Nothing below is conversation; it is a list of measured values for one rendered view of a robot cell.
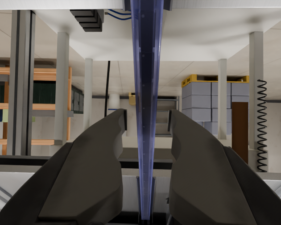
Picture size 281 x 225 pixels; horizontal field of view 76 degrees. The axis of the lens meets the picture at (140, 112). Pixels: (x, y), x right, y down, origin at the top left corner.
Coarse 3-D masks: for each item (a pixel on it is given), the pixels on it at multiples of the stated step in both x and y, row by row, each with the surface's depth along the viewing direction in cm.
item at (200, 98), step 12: (192, 84) 369; (204, 84) 370; (216, 84) 370; (228, 84) 371; (240, 84) 372; (192, 96) 369; (204, 96) 369; (216, 96) 370; (228, 96) 371; (240, 96) 371; (192, 108) 367; (204, 108) 368; (216, 108) 368; (228, 108) 374; (204, 120) 367; (216, 120) 368; (228, 120) 369; (216, 132) 367; (228, 132) 369
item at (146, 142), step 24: (144, 0) 7; (144, 24) 8; (144, 48) 9; (144, 72) 10; (144, 96) 11; (144, 120) 13; (144, 144) 15; (144, 168) 18; (144, 192) 22; (144, 216) 29
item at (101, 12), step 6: (72, 12) 39; (78, 12) 39; (84, 12) 39; (90, 12) 39; (96, 12) 42; (102, 12) 46; (78, 18) 41; (84, 18) 41; (90, 18) 41; (96, 18) 42; (102, 18) 46; (120, 18) 47; (126, 18) 47; (84, 24) 43; (90, 24) 43; (96, 24) 43; (162, 24) 46; (84, 30) 47; (90, 30) 47; (96, 30) 47; (162, 30) 49
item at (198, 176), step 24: (168, 120) 13; (192, 120) 11; (192, 144) 9; (216, 144) 9; (192, 168) 8; (216, 168) 8; (192, 192) 7; (216, 192) 7; (240, 192) 7; (192, 216) 7; (216, 216) 6; (240, 216) 6
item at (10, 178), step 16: (0, 160) 29; (16, 160) 29; (32, 160) 28; (128, 160) 28; (160, 160) 28; (0, 176) 23; (16, 176) 23; (128, 176) 22; (160, 176) 22; (272, 176) 21; (0, 192) 27; (128, 192) 25; (160, 192) 25; (0, 208) 33; (128, 208) 30; (160, 208) 30
